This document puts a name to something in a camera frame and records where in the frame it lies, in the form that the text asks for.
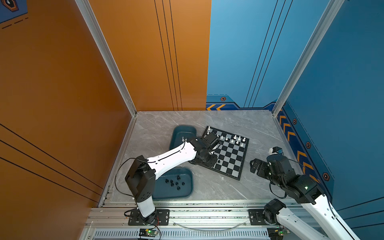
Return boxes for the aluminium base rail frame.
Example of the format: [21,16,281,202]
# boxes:
[77,197,331,240]

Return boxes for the aluminium corner post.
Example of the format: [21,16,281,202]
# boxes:
[75,0,137,118]
[272,0,345,117]

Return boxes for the green circuit board left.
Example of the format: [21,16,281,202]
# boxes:
[138,228,160,240]

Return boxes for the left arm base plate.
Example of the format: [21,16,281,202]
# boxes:
[124,209,170,226]

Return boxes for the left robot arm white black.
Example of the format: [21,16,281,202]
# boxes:
[125,134,220,219]

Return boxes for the green circuit board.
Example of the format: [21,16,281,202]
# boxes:
[138,228,160,240]
[268,229,287,240]

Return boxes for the aluminium corner post right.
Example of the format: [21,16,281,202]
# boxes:
[272,0,345,117]

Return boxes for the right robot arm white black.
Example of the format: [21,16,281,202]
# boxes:
[249,147,359,240]

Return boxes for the black and silver chessboard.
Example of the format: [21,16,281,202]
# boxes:
[191,126,249,181]

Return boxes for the teal tray with white pieces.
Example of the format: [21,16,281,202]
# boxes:
[169,125,197,150]

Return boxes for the aluminium corner post left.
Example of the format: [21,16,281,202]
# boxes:
[75,0,137,118]

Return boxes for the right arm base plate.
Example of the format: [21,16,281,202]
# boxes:
[248,209,269,226]

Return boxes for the green circuit board right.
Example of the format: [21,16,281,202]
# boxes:
[268,229,287,240]

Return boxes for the teal tray with black pieces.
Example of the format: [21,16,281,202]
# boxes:
[153,168,194,201]

